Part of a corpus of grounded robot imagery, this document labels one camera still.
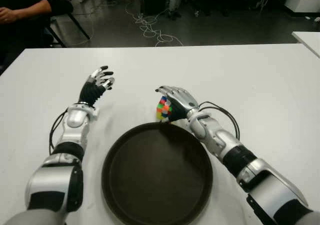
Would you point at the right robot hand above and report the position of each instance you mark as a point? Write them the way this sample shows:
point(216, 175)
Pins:
point(182, 102)

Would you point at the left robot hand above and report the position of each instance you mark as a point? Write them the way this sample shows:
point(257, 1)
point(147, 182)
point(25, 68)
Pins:
point(90, 92)

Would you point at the multicolour Rubik's cube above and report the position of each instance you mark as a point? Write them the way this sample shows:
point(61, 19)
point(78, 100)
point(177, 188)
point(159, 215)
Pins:
point(163, 108)

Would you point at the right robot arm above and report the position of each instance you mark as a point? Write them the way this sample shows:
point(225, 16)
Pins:
point(270, 187)

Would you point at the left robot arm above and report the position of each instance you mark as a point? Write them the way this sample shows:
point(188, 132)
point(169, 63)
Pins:
point(72, 117)

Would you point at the dark brown round plate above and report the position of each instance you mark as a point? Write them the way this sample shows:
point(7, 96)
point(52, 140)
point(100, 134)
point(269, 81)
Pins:
point(157, 175)

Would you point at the black chair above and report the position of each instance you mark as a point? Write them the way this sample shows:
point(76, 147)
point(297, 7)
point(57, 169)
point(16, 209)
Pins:
point(80, 27)

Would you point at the seated person in black shirt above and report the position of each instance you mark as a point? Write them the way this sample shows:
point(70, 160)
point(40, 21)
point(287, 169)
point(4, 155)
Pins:
point(30, 11)

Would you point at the black cabinet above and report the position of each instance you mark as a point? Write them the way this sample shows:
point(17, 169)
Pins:
point(153, 0)

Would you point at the white side table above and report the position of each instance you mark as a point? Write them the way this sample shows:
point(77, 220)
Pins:
point(310, 41)

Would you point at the small white floor box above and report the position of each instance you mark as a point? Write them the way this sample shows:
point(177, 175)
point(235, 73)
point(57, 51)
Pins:
point(317, 19)

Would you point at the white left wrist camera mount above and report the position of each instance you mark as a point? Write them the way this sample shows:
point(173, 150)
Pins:
point(96, 113)

